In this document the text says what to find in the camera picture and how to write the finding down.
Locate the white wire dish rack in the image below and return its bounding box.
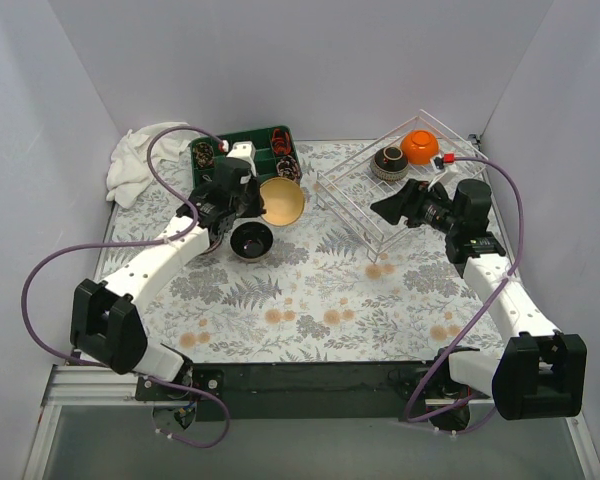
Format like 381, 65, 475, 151
317, 110, 486, 261

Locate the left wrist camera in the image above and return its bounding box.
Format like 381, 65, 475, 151
227, 141, 257, 176

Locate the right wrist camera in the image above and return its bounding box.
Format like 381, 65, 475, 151
428, 152, 460, 191

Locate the dark patterned rolled sock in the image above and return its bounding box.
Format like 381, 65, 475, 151
192, 142, 214, 169

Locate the aluminium frame rail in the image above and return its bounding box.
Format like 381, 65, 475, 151
44, 359, 581, 406

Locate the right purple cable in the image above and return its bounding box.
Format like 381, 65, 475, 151
403, 154, 524, 434

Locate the green plastic organizer tray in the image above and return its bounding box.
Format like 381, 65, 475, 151
190, 125, 300, 189

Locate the purple cable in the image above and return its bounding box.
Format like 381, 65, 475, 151
403, 154, 524, 434
20, 125, 231, 449

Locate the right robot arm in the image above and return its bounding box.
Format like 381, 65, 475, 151
370, 179, 587, 420

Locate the beige bowl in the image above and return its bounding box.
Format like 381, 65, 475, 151
260, 177, 305, 227

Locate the white crumpled cloth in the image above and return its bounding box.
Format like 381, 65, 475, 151
106, 122, 201, 209

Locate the orange bowl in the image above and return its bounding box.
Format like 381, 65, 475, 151
400, 130, 439, 166

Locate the olive brown bowl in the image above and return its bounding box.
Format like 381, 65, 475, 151
230, 222, 274, 263

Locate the floral table mat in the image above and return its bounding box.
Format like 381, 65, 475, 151
78, 139, 544, 364

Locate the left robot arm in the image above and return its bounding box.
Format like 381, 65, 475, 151
70, 156, 264, 400

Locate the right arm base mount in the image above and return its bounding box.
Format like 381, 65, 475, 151
389, 364, 494, 434

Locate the pink rose rolled sock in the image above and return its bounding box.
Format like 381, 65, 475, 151
276, 155, 302, 184

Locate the black patterned bowl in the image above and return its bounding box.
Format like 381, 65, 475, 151
370, 146, 408, 182

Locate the orange black rolled sock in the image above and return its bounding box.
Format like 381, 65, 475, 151
270, 128, 292, 156

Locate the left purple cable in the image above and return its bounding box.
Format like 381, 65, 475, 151
20, 125, 231, 449

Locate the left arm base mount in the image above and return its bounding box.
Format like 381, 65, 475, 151
134, 367, 225, 431

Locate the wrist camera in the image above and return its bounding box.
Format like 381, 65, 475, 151
428, 152, 460, 191
227, 141, 257, 176

